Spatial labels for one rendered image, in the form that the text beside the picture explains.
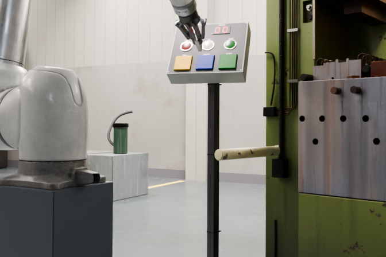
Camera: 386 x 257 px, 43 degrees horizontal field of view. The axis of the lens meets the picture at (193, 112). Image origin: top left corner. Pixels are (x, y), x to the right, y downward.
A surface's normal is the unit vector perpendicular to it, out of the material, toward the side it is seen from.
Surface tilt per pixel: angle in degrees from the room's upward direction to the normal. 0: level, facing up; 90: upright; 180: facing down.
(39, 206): 90
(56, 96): 79
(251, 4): 90
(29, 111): 88
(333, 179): 90
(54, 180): 14
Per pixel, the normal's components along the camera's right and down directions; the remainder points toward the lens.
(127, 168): 0.87, 0.00
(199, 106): -0.48, -0.02
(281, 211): -0.66, -0.02
